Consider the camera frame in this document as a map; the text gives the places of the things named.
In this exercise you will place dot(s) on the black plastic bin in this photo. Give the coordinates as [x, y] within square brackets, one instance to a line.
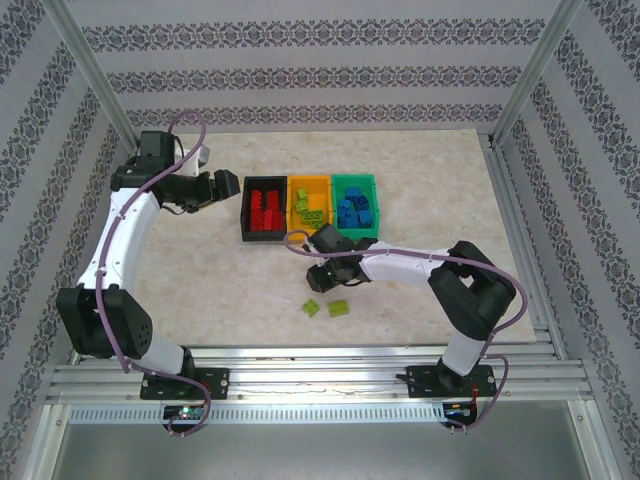
[265, 236]

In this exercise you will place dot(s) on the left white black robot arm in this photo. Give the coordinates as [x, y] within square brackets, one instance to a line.
[125, 235]

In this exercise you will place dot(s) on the metal bottom shelf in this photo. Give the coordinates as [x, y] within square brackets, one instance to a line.
[320, 450]

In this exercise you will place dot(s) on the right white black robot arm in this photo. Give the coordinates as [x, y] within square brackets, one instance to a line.
[400, 262]

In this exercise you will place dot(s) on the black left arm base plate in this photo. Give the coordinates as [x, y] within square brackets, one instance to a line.
[217, 382]

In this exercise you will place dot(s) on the long red lego brick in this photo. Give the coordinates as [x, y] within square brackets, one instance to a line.
[256, 199]

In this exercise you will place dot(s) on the green plastic bin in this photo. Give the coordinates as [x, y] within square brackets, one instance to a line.
[362, 233]

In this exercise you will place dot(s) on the blue lego brick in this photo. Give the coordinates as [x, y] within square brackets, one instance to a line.
[344, 205]
[352, 192]
[353, 219]
[361, 201]
[342, 218]
[365, 216]

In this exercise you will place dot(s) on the aluminium side rail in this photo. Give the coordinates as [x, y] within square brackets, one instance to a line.
[131, 148]
[507, 200]

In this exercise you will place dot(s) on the aluminium cross rail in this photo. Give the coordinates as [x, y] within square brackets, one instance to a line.
[310, 375]

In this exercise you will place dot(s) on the aluminium frame post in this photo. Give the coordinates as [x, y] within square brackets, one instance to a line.
[533, 75]
[97, 75]

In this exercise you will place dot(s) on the yellow plastic bin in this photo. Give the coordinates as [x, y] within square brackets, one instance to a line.
[320, 192]

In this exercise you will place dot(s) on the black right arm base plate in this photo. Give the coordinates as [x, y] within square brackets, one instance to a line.
[420, 382]

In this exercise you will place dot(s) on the controller board with green light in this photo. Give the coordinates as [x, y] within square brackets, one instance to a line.
[185, 412]

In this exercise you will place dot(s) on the small controller board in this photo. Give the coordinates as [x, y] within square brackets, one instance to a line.
[460, 409]

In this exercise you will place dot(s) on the long green lego brick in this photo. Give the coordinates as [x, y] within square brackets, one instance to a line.
[312, 216]

